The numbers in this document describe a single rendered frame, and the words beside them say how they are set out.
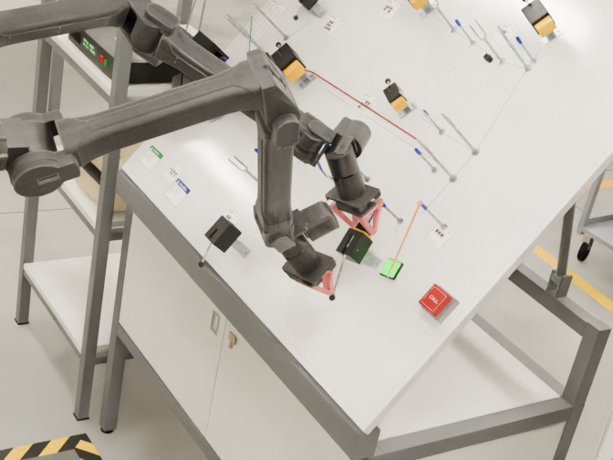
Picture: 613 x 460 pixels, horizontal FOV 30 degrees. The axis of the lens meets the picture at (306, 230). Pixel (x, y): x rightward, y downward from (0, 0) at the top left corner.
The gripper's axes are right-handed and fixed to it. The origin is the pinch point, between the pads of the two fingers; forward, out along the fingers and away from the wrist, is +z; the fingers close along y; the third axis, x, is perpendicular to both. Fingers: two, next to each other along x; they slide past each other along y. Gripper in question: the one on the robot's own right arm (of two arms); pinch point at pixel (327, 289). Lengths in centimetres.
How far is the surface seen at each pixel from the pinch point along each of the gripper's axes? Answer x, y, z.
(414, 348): 0.8, -20.4, 8.1
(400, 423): 10.3, -13.7, 27.0
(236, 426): 27, 32, 36
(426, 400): 1.2, -10.3, 33.9
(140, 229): -1, 87, 17
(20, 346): 37, 159, 63
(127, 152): -19, 109, 13
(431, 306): -6.7, -21.4, 3.3
